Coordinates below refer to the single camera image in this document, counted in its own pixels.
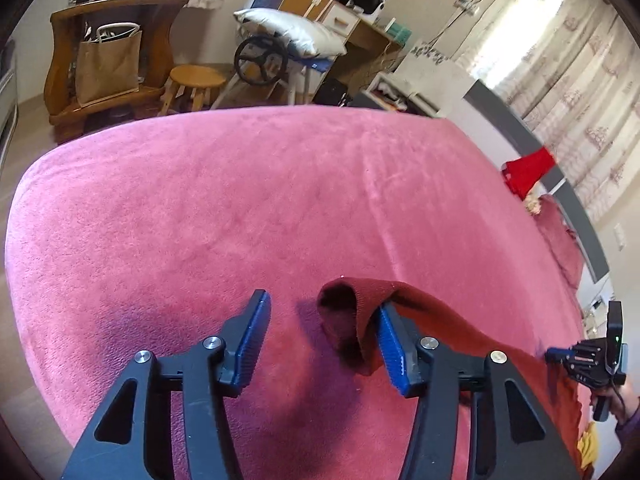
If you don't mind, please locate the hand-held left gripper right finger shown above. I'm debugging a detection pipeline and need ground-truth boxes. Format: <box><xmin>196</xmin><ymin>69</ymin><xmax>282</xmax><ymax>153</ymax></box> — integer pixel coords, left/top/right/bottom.
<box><xmin>376</xmin><ymin>302</ymin><xmax>583</xmax><ymax>480</ymax></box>

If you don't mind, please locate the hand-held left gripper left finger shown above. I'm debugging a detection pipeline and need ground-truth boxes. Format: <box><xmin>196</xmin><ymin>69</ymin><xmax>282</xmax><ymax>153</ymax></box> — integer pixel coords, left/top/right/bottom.
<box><xmin>60</xmin><ymin>289</ymin><xmax>272</xmax><ymax>480</ymax></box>

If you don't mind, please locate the maroon garment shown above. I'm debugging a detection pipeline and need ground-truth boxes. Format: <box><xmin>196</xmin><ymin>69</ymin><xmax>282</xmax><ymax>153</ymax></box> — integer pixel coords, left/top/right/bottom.
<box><xmin>317</xmin><ymin>277</ymin><xmax>596</xmax><ymax>480</ymax></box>

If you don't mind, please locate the person's right forearm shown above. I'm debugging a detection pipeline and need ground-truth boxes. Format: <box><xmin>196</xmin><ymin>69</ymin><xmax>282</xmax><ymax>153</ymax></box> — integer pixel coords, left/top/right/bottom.
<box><xmin>615</xmin><ymin>407</ymin><xmax>640</xmax><ymax>448</ymax></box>

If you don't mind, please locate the person's right hand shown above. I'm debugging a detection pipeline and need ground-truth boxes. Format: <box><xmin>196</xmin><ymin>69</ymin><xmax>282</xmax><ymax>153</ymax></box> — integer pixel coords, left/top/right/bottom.
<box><xmin>590</xmin><ymin>382</ymin><xmax>640</xmax><ymax>428</ymax></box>

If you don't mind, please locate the yellow garment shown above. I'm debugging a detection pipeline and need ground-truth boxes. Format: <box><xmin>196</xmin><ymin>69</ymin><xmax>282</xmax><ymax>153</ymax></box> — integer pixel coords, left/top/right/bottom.
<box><xmin>576</xmin><ymin>422</ymin><xmax>601</xmax><ymax>468</ymax></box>

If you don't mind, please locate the pink pillow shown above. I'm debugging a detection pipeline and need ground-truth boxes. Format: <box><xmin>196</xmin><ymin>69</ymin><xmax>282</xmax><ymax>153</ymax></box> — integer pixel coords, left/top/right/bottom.
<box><xmin>537</xmin><ymin>195</ymin><xmax>586</xmax><ymax>291</ymax></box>

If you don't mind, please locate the pink plush bed blanket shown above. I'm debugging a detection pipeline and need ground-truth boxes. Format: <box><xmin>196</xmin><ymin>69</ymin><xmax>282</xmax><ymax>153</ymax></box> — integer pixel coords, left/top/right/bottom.
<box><xmin>4</xmin><ymin>105</ymin><xmax>596</xmax><ymax>480</ymax></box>

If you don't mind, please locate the bright red garment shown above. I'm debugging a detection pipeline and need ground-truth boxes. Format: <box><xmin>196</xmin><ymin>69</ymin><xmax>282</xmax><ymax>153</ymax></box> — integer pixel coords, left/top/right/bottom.
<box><xmin>502</xmin><ymin>147</ymin><xmax>556</xmax><ymax>198</ymax></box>

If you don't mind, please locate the grey bed headboard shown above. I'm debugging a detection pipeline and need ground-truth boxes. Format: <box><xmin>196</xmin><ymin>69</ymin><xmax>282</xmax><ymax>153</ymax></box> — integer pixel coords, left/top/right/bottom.
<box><xmin>462</xmin><ymin>82</ymin><xmax>611</xmax><ymax>281</ymax></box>

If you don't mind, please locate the round wooden stool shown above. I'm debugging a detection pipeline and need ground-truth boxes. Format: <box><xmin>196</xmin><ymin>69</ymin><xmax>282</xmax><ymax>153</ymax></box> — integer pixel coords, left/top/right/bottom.
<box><xmin>160</xmin><ymin>65</ymin><xmax>228</xmax><ymax>117</ymax></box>

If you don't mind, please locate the patterned headboard window curtain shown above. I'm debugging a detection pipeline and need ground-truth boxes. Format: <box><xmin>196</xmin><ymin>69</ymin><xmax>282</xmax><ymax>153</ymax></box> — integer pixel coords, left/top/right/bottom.
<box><xmin>460</xmin><ymin>0</ymin><xmax>640</xmax><ymax>221</ymax></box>

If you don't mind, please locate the black steering wheel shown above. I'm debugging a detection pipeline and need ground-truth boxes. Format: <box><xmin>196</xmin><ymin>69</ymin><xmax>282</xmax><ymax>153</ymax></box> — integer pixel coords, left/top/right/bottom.
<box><xmin>235</xmin><ymin>35</ymin><xmax>289</xmax><ymax>87</ymax></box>

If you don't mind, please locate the white bedside table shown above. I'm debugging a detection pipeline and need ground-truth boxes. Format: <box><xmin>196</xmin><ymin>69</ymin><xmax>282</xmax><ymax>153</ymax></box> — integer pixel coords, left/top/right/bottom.
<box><xmin>367</xmin><ymin>42</ymin><xmax>466</xmax><ymax>118</ymax></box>

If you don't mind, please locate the brown paper bag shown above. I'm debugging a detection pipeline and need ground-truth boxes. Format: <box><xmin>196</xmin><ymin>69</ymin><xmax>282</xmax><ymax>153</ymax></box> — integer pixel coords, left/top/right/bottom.
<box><xmin>75</xmin><ymin>22</ymin><xmax>143</xmax><ymax>108</ymax></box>

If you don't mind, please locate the silver pillow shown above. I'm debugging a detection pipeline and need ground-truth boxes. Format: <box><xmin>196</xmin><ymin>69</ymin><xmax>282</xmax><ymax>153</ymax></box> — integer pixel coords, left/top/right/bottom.
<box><xmin>235</xmin><ymin>7</ymin><xmax>347</xmax><ymax>58</ymax></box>

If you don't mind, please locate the wooden desk with drawers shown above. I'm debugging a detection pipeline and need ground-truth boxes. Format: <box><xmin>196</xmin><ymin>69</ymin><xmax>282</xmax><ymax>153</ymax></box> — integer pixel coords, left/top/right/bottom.
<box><xmin>280</xmin><ymin>0</ymin><xmax>403</xmax><ymax>93</ymax></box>

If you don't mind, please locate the teal box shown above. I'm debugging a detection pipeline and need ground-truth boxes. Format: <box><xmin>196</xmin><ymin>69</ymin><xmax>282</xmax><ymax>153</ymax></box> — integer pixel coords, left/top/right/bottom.
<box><xmin>385</xmin><ymin>17</ymin><xmax>413</xmax><ymax>43</ymax></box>

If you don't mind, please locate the wooden cabinet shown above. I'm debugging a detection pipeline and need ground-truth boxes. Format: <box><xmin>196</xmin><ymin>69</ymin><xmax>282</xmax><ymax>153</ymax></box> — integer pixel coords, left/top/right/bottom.
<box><xmin>44</xmin><ymin>0</ymin><xmax>191</xmax><ymax>143</ymax></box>

